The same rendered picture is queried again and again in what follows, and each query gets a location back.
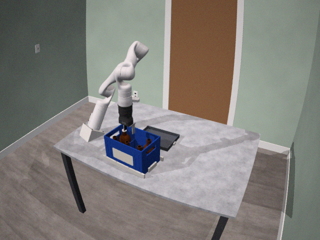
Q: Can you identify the blue bottle crate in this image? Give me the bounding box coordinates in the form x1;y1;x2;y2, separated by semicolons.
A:
105;125;161;174

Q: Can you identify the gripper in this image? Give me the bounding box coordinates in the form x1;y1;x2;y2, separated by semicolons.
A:
117;95;140;134

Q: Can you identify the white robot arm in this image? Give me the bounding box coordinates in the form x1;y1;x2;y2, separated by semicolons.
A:
87;41;149;131

